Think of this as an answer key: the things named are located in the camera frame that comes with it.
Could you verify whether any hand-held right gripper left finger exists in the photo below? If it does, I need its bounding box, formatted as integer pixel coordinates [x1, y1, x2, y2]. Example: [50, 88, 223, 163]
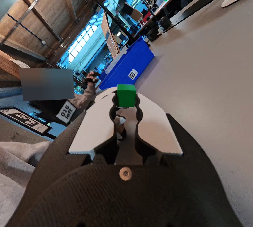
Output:
[68, 91, 117, 158]

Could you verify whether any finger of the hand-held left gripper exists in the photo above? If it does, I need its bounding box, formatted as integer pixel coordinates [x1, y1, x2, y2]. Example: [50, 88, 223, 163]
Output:
[94, 87, 117, 102]

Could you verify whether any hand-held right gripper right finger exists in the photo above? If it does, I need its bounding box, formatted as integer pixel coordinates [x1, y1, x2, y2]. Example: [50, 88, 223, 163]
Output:
[135, 93, 183, 156]

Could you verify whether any green wooden cube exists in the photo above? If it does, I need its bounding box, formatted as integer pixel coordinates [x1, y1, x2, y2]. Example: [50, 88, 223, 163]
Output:
[117, 84, 137, 107]

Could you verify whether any person's left forearm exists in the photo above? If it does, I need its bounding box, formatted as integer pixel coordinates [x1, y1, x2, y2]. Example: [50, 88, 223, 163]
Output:
[0, 141, 53, 174]

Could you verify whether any blue plastic bin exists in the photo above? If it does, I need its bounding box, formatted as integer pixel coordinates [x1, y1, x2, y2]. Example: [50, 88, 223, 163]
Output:
[98, 37, 155, 91]

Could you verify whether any clear plastic bin insert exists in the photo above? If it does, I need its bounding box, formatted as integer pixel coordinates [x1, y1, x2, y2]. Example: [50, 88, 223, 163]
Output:
[104, 50, 129, 73]

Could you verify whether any black framed tag poster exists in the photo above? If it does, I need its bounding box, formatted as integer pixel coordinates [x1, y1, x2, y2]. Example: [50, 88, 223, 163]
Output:
[0, 107, 52, 140]

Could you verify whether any cardboard board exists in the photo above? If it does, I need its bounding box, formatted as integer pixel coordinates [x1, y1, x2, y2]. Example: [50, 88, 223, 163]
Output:
[100, 11, 120, 59]

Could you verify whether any chair with tan backrest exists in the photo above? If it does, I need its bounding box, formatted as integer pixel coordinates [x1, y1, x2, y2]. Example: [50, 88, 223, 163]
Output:
[122, 2, 143, 21]

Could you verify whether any black metal post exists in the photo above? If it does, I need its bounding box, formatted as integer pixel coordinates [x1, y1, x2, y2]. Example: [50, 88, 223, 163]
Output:
[70, 0, 137, 43]

